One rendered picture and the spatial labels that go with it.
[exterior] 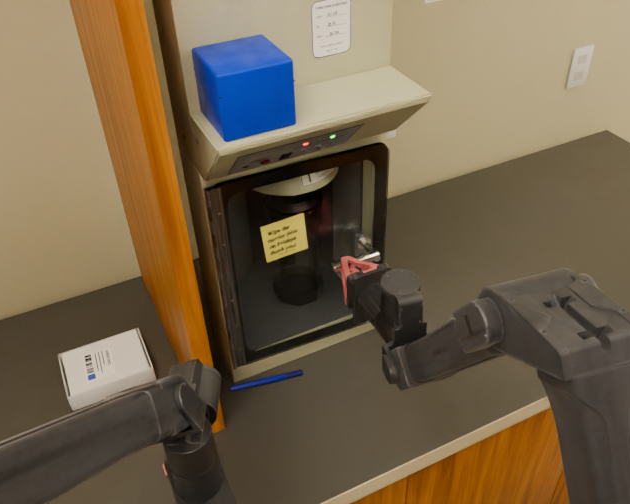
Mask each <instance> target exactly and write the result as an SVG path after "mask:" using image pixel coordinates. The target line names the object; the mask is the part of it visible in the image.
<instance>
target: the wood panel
mask: <svg viewBox="0 0 630 504"><path fill-rule="evenodd" d="M69 2H70V6H71V10H72V13H73V17H74V21H75V25H76V29H77V32H78V36H79V40H80V44H81V48H82V51H83V55H84V59H85V63H86V67H87V70H88V74H89V78H90V82H91V86H92V89H93V93H94V97H95V101H96V105H97V108H98V112H99V116H100V120H101V124H102V127H103V131H104V135H105V139H106V143H107V146H108V150H109V154H110V158H111V162H112V165H113V169H114V173H115V177H116V181H117V184H118V188H119V192H120V196H121V200H122V203H123V207H124V211H125V215H126V219H127V222H128V226H129V230H130V234H131V238H132V241H133V245H134V249H135V253H136V257H137V260H138V264H139V268H140V272H141V276H142V278H143V280H144V283H145V285H146V287H147V290H148V292H149V294H150V297H151V299H152V301H153V304H154V306H155V308H156V311H157V313H158V315H159V318H160V320H161V322H162V325H163V327H164V329H165V332H166V334H167V336H168V339H169V341H170V343H171V346H172V348H173V350H174V352H175V355H176V357H177V359H178V362H179V364H181V363H185V362H188V361H191V360H195V359H199V360H200V361H201V362H202V363H203V364H205V365H209V366H211V367H213V362H212V356H211V351H210V346H209V341H208V336H207V330H206V325H205V320H204V315H203V310H202V304H201V299H200V294H199V289H198V284H197V279H196V273H195V268H194V263H193V258H192V253H191V247H190V242H189V237H188V232H187V227H186V222H185V216H184V211H183V206H182V201H181V196H180V190H179V185H178V180H177V175H176V170H175V165H174V159H173V154H172V149H171V144H170V139H169V133H168V128H167V123H166V118H165V113H164V107H163V102H162V97H161V92H160V87H159V82H158V76H157V71H156V66H155V61H154V56H153V50H152V45H151V40H150V35H149V30H148V25H147V19H146V14H145V9H144V4H143V0H69ZM213 368H214V367H213Z"/></svg>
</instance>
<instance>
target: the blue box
mask: <svg viewBox="0 0 630 504"><path fill-rule="evenodd" d="M192 58H193V64H194V68H193V69H194V71H195V77H196V84H197V90H198V97H199V103H200V110H201V112H202V113H203V115H204V116H205V117H206V118H207V120H208V121H209V122H210V124H211V125H212V126H213V127H214V129H215V130H216V131H217V132H218V134H219V135H220V136H221V137H222V139H223V140H224V141H225V142H230V141H233V140H237V139H241V138H245V137H249V136H253V135H257V134H261V133H265V132H269V131H272V130H276V129H280V128H284V127H288V126H292V125H295V124H296V109H295V90H294V81H295V80H294V71H293V60H292V59H291V58H290V57H289V56H288V55H287V54H285V53H284V52H283V51H282V50H280V49H279V48H278V47H277V46H276V45H274V44H273V43H272V42H271V41H270V40H268V39H267V38H266V37H265V36H264V35H262V34H259V35H255V36H250V37H245V38H240V39H235V40H230V41H225V42H220V43H215V44H210V45H205V46H200V47H195V48H192Z"/></svg>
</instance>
